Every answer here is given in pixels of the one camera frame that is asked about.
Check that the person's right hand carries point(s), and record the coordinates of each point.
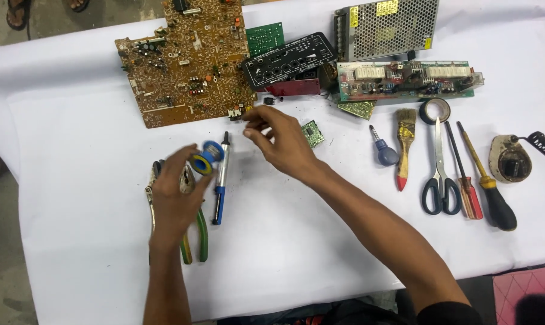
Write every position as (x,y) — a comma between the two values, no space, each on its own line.
(286,144)

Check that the person's left hand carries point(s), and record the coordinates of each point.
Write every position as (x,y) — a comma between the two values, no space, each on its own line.
(173,203)

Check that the person's right fingers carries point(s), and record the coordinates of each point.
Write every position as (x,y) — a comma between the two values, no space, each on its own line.
(260,122)

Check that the small black electronic component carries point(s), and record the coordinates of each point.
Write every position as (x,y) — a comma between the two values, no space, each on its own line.
(269,101)

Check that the red amplifier circuit board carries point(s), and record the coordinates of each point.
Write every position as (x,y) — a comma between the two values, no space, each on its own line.
(295,88)

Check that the tiny green circuit module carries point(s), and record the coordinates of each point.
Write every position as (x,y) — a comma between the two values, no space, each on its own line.
(313,134)

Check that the blue silver desoldering pump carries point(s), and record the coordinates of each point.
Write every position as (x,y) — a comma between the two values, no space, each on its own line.
(221,180)

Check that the black amplifier front panel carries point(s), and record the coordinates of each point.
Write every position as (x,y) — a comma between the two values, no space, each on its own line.
(290,58)

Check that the small green circuit board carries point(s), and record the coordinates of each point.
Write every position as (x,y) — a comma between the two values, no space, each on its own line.
(264,38)

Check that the copper wound transformer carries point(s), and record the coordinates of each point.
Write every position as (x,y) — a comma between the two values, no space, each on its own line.
(329,74)

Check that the large brown circuit board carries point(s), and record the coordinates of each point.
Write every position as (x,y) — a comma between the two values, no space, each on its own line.
(186,67)

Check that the yellow green circuit board piece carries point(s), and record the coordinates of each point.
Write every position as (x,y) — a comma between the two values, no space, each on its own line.
(358,108)

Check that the white table cover sheet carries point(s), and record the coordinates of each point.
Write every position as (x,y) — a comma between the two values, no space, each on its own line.
(299,234)

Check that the stubby blue screwdriver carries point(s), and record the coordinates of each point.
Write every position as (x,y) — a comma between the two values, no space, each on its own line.
(386,154)

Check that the bare metal pliers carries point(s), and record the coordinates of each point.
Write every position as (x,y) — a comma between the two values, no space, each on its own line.
(149,201)

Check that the red tipped paint brush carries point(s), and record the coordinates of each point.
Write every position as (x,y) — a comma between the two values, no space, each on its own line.
(405,144)

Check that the long green circuit board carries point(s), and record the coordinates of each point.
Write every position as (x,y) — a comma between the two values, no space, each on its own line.
(403,81)

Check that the perforated metal power supply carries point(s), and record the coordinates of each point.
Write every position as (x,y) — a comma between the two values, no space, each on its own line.
(390,29)

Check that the black insulating tape roll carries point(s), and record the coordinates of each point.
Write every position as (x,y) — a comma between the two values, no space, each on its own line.
(428,118)

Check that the soldering iron stand with coil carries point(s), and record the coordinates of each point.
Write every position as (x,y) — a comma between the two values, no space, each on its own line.
(509,158)

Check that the person's black sleeve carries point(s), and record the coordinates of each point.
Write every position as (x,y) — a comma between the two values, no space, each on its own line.
(453,313)

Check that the pink quilted cushion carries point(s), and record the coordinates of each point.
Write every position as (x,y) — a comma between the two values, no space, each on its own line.
(516,284)

